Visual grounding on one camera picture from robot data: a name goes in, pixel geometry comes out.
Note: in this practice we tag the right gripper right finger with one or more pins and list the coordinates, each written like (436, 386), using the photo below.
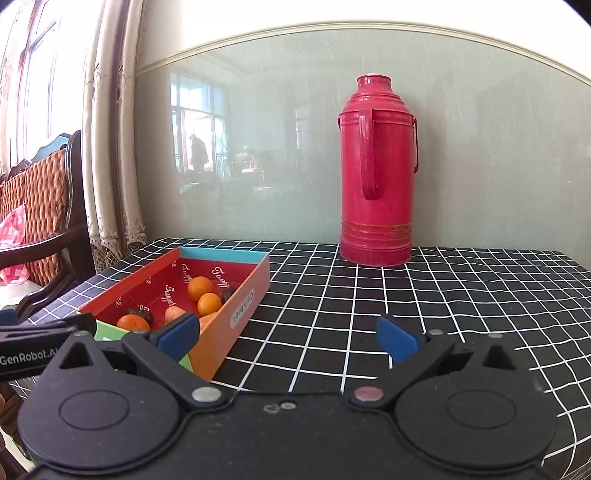
(416, 356)

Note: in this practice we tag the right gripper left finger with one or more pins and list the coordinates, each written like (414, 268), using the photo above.
(157, 355)

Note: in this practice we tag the dark dried fruit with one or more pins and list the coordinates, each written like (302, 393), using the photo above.
(144, 314)
(226, 294)

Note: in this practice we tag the large orange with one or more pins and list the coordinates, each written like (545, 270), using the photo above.
(132, 322)

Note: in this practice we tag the medium orange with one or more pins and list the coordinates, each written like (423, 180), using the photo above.
(198, 286)

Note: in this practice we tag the carrot chunk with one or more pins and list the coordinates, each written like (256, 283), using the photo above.
(173, 312)
(205, 320)

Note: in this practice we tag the small orange mid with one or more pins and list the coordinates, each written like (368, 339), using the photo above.
(208, 304)

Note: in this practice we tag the colourful cardboard box tray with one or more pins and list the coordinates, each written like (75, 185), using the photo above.
(163, 283)

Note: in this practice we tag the black white grid tablecloth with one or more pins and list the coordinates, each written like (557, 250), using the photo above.
(316, 327)

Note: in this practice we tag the dark wooden armchair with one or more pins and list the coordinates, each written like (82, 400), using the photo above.
(56, 247)

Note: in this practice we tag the beige lace curtain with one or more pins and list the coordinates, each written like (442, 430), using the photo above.
(113, 217)

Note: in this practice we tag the red thermos flask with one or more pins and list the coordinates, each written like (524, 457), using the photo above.
(378, 142)

